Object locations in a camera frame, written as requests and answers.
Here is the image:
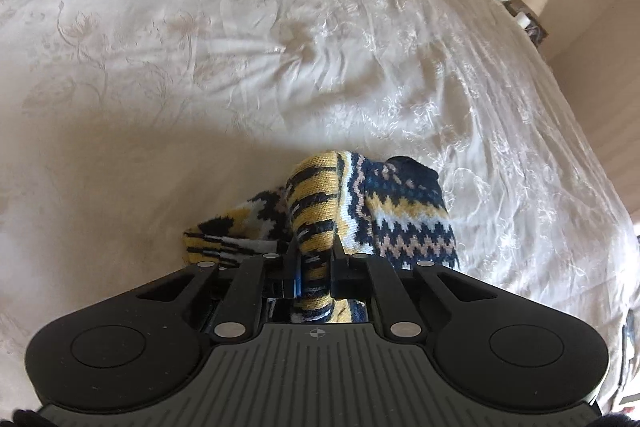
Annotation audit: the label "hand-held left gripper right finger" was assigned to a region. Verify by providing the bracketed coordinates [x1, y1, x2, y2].
[330, 237, 503, 341]

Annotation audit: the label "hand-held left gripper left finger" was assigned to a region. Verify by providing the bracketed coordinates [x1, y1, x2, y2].
[134, 239, 304, 343]

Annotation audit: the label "navy yellow patterned knit sweater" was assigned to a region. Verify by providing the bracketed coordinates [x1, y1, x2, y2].
[182, 149, 459, 325]

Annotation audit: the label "bed with cream embroidered bedspread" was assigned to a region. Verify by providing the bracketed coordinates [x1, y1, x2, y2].
[0, 0, 640, 420]

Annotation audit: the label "dark bedside table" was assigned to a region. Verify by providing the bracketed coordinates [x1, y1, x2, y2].
[496, 0, 551, 46]

